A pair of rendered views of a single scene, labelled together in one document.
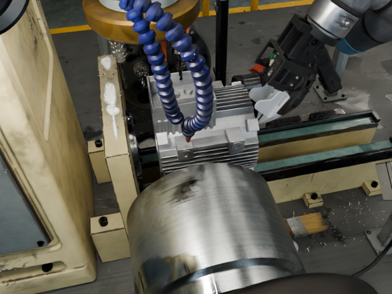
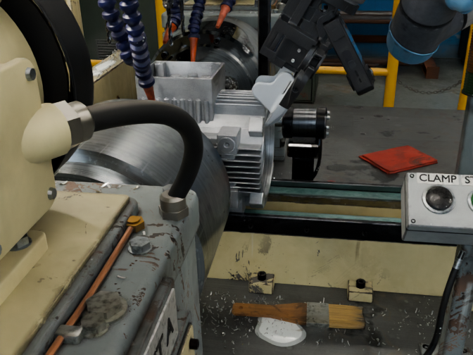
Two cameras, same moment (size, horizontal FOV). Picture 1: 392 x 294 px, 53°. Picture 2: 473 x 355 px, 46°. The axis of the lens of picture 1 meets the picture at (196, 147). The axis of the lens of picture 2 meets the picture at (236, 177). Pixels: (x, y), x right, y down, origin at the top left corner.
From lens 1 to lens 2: 47 cm
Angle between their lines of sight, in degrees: 26
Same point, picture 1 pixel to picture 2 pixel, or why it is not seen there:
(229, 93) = (245, 93)
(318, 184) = (369, 267)
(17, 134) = not seen: outside the picture
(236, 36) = (362, 126)
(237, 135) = (230, 132)
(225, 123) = (225, 121)
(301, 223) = (326, 310)
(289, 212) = (317, 298)
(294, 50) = (295, 13)
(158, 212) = not seen: hidden behind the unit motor
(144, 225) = not seen: hidden behind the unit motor
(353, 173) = (427, 262)
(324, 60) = (338, 36)
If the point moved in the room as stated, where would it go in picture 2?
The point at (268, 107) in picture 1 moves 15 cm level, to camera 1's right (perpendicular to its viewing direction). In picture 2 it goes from (269, 95) to (376, 105)
